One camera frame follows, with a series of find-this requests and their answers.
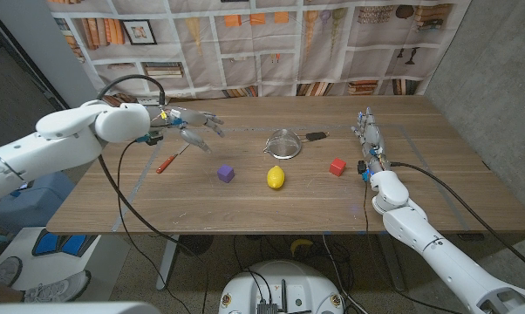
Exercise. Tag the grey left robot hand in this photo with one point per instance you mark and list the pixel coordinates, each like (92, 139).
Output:
(188, 118)

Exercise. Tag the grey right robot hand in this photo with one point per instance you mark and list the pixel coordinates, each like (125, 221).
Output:
(373, 139)

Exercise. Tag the red magnetic cube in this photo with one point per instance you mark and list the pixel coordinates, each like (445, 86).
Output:
(337, 167)

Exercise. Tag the purple magnetic cube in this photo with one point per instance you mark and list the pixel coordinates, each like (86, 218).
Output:
(225, 173)

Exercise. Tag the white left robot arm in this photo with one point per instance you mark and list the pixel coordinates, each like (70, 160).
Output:
(62, 139)

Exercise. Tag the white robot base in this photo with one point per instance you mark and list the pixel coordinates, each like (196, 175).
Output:
(280, 283)

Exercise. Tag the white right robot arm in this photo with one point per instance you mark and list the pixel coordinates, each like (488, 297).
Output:
(419, 235)

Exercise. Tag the yellow toy lemon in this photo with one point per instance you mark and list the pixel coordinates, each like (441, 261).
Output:
(275, 177)

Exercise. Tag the yellow toy banana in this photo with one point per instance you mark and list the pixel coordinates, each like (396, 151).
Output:
(301, 244)

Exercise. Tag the white power strip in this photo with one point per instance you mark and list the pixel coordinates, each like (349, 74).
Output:
(147, 101)

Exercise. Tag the white table leg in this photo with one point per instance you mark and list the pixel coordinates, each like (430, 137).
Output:
(166, 261)
(393, 261)

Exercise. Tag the black round fan base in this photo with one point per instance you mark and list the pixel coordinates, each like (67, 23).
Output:
(195, 244)

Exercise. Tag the blue case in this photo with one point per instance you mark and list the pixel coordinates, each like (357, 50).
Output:
(36, 205)

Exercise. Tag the grey sneaker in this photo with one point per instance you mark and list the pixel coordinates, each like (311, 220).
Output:
(7, 270)
(57, 288)

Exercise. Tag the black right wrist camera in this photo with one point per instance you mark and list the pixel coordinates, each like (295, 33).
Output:
(362, 168)

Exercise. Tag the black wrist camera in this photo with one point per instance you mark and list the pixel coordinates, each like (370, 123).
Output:
(362, 168)
(151, 138)

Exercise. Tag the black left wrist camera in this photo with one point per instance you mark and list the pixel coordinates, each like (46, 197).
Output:
(151, 138)

